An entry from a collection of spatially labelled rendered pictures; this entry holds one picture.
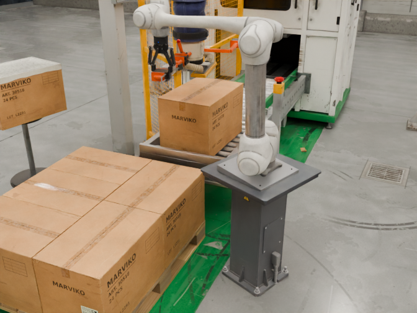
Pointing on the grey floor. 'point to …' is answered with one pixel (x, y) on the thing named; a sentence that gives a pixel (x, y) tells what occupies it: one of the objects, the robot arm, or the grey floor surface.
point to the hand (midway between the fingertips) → (162, 73)
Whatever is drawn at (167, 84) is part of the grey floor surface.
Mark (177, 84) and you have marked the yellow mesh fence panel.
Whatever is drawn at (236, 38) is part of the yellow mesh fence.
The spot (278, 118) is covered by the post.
